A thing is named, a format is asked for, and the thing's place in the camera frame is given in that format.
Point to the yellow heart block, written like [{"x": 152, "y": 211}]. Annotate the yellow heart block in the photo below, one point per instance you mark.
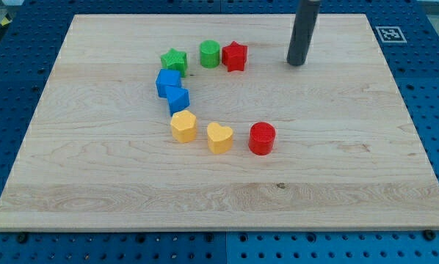
[{"x": 220, "y": 138}]

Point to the yellow hexagon block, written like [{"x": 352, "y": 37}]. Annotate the yellow hexagon block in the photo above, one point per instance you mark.
[{"x": 184, "y": 126}]

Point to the red cylinder block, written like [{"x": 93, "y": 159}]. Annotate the red cylinder block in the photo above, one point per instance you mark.
[{"x": 262, "y": 138}]

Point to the light wooden board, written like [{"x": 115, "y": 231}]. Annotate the light wooden board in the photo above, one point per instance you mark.
[{"x": 99, "y": 154}]

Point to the blue triangle block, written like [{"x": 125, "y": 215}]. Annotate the blue triangle block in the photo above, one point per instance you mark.
[{"x": 177, "y": 98}]

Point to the blue cube block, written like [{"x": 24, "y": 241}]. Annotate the blue cube block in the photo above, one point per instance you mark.
[{"x": 166, "y": 78}]

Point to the red star block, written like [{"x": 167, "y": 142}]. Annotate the red star block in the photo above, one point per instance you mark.
[{"x": 234, "y": 56}]

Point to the green cylinder block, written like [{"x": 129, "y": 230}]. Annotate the green cylinder block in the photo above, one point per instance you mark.
[{"x": 209, "y": 53}]

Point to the green star block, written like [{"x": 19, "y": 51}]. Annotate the green star block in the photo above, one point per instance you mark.
[{"x": 175, "y": 60}]

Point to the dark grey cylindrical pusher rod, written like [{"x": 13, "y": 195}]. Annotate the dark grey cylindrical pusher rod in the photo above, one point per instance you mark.
[{"x": 302, "y": 32}]

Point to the white fiducial marker tag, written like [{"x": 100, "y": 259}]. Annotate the white fiducial marker tag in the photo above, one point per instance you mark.
[{"x": 390, "y": 34}]

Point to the black bolt front left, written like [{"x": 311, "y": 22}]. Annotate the black bolt front left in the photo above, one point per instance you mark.
[{"x": 22, "y": 237}]

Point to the black bolt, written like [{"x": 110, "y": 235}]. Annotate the black bolt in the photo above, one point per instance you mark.
[
  {"x": 429, "y": 235},
  {"x": 22, "y": 237}
]

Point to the black bolt front right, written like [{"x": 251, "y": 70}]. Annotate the black bolt front right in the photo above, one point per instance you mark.
[{"x": 429, "y": 235}]

